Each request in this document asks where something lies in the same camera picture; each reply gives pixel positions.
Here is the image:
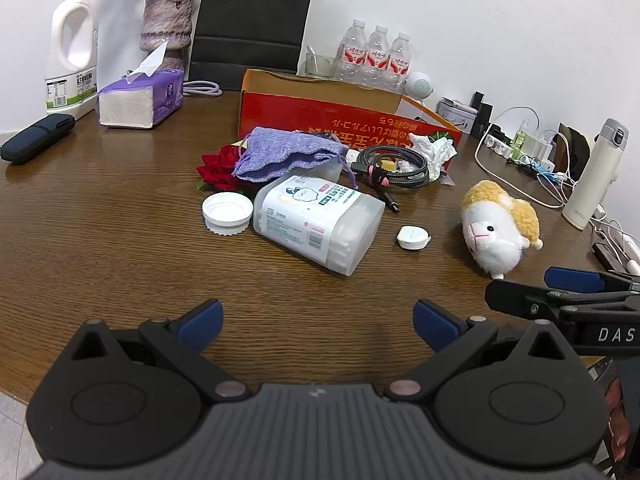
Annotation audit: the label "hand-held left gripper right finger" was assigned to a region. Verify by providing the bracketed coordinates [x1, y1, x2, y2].
[385, 299, 576, 403]

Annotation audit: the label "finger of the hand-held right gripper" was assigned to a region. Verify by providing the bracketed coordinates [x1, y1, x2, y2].
[485, 279, 640, 322]
[544, 266, 640, 295]

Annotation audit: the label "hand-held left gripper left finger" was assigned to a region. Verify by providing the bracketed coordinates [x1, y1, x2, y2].
[70, 299, 251, 403]

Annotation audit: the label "small white round case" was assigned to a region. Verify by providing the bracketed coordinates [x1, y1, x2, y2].
[397, 224, 432, 250]

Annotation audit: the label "white jar lid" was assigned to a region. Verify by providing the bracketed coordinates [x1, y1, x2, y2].
[201, 192, 254, 235]

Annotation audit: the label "black braided cable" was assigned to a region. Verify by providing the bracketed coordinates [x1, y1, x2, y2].
[349, 144, 432, 214]

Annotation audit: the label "translucent cotton swab box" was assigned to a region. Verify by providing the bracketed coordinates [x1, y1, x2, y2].
[252, 174, 386, 277]

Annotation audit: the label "red artificial rose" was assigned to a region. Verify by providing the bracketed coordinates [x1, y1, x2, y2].
[196, 143, 247, 194]

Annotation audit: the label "white tissue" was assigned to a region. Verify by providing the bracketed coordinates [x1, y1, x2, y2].
[408, 132, 459, 182]

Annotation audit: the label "purple knit drawstring pouch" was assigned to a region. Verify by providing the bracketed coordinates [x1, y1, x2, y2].
[232, 127, 349, 187]

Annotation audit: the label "red cardboard box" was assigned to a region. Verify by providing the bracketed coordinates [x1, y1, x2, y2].
[237, 68, 462, 163]

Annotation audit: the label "person's right hand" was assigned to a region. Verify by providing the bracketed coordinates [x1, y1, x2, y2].
[604, 377, 631, 465]

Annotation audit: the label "white thermos bottle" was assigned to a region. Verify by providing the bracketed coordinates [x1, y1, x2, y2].
[560, 118, 630, 231]

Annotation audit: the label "dark round object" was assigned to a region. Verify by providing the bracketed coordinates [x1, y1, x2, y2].
[557, 122, 592, 181]

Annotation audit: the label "white power strip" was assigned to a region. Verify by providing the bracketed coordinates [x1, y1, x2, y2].
[482, 130, 557, 174]

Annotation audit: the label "green spray bottle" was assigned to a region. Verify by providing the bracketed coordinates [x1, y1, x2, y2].
[512, 118, 534, 159]

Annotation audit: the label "small black boxes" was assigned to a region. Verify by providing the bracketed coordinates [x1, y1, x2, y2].
[469, 90, 494, 137]

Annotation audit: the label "printed tin box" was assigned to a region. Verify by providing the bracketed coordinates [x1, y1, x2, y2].
[435, 97, 479, 134]

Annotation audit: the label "white robot speaker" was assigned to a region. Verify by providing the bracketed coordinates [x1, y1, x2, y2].
[403, 70, 435, 107]

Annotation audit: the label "purple tissue pack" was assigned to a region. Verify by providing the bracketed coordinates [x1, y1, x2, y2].
[97, 40, 185, 130]

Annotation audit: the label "dark glasses case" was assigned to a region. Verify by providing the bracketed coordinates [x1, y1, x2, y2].
[0, 113, 76, 164]

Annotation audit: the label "clear water bottle red label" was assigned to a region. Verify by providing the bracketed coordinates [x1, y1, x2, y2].
[386, 31, 414, 93]
[366, 25, 392, 88]
[333, 19, 371, 86]

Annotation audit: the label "white plastic milk jug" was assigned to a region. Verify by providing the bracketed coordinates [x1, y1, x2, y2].
[44, 0, 100, 122]

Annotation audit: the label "glass cup with spoon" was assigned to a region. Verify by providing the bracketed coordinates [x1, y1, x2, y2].
[304, 45, 337, 80]

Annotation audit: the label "purple fuzzy vase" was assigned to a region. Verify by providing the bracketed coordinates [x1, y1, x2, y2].
[139, 0, 195, 72]

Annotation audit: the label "black paper bag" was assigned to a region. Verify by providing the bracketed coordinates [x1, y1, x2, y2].
[188, 0, 318, 92]

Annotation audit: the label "long white cable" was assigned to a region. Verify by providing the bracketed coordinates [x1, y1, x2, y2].
[474, 106, 568, 210]

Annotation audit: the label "coiled white cable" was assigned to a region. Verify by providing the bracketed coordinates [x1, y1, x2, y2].
[182, 80, 224, 99]

